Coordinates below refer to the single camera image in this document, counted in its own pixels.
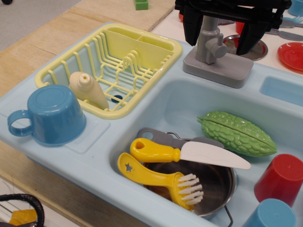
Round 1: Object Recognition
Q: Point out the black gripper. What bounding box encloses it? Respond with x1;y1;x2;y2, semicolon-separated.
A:
175;0;292;55

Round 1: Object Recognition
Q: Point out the grey toy faucet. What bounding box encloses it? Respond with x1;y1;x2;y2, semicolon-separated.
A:
183;16;253;88

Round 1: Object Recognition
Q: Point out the grey utensil behind faucet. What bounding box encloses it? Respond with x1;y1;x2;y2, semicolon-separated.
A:
218;18;235;25

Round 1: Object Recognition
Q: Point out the red cup upright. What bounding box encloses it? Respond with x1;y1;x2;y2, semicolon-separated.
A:
235;22;245;35

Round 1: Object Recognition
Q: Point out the red cup lying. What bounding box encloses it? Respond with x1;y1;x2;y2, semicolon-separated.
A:
178;13;183;22

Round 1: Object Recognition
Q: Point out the steel pot lid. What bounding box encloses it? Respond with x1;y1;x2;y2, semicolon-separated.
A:
223;35;268;61

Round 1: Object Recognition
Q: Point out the grey toy fork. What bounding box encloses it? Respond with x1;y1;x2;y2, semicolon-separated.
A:
280;17;303;28

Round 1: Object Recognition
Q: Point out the grey knife on table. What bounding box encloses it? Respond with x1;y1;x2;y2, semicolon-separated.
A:
267;29;303;42

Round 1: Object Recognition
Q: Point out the red plate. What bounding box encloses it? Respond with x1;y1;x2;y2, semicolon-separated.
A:
277;42;303;73

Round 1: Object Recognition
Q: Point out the blue cup top right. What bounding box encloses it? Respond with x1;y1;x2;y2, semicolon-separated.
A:
288;0;303;16

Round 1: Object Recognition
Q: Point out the green block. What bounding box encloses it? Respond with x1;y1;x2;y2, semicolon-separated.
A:
134;0;149;10

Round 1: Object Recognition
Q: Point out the yellow dish rack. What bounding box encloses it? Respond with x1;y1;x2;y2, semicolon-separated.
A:
35;23;182;119

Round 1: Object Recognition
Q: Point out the green bitter melon toy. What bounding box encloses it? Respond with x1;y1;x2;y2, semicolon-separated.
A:
197;111;277;157

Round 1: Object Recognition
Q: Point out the light blue toy sink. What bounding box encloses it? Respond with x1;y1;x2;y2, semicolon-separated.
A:
0;23;303;227

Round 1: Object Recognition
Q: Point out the cream squeeze bottle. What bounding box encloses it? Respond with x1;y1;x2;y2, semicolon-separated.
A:
69;71;109;110

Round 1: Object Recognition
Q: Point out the steel pot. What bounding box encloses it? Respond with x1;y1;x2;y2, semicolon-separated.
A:
144;160;237;227

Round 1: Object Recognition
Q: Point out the red cup in sink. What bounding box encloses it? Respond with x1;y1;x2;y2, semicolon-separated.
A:
254;154;303;207

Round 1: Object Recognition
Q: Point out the yellow dish brush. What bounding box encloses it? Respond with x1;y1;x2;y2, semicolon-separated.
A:
117;153;204;210

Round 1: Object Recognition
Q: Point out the blue cup in sink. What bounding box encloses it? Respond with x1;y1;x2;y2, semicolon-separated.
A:
242;199;296;227

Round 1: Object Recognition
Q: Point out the yellow cloth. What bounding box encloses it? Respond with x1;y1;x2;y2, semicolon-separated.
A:
9;209;37;226

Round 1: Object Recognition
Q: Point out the yellow handled white knife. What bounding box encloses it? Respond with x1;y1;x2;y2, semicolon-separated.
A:
130;138;251;170

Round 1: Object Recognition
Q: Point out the blue mug with handle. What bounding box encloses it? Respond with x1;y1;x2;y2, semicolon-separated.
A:
7;85;86;146

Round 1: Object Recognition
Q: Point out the black cable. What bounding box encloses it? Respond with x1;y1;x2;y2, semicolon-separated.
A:
0;193;45;227

